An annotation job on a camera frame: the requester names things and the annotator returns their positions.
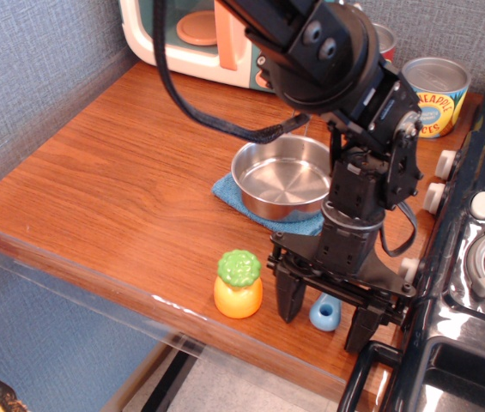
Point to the blue folded cloth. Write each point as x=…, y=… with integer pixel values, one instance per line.
x=270, y=216

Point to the stainless steel pan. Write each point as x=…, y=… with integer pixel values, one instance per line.
x=292, y=172

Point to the blue handled grey spoon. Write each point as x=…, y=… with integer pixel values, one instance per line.
x=325, y=313

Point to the yellow green toy pineapple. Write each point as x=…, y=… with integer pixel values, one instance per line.
x=238, y=288

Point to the black toy stove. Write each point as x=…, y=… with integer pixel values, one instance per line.
x=440, y=365

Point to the tomato sauce can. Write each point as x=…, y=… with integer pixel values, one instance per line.
x=387, y=42

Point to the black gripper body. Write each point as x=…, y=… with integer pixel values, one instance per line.
x=341, y=261

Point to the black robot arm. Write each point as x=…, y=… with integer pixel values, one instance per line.
x=323, y=59

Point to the teal toy microwave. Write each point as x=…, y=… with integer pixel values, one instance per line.
x=232, y=61

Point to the orange microwave plate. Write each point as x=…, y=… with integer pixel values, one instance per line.
x=198, y=28

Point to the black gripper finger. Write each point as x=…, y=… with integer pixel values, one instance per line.
x=365, y=322
x=290, y=292

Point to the pineapple slices can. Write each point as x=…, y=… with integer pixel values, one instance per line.
x=441, y=86

